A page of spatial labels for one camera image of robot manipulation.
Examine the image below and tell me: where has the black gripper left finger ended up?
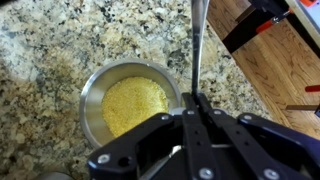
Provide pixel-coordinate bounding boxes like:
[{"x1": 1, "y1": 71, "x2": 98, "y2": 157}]
[{"x1": 88, "y1": 93, "x2": 214, "y2": 180}]

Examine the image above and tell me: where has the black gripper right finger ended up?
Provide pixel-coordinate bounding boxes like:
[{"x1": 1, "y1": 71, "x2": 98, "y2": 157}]
[{"x1": 195, "y1": 93, "x2": 320, "y2": 180}]

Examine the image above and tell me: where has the metal spoon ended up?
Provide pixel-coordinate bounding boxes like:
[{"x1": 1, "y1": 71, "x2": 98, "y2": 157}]
[{"x1": 190, "y1": 0, "x2": 211, "y2": 98}]

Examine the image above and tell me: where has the yellow sugar pile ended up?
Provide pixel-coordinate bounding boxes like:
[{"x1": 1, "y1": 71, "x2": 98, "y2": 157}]
[{"x1": 101, "y1": 76, "x2": 170, "y2": 138}]

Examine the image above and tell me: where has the red black tool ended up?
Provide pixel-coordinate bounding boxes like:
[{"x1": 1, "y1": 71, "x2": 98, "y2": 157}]
[{"x1": 222, "y1": 0, "x2": 291, "y2": 54}]

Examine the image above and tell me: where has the white perforated robot table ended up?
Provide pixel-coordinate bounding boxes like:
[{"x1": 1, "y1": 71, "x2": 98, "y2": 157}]
[{"x1": 286, "y1": 0, "x2": 320, "y2": 48}]

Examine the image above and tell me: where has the orange handle clamp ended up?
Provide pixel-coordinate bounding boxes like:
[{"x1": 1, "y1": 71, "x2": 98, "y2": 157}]
[{"x1": 255, "y1": 8, "x2": 294, "y2": 34}]

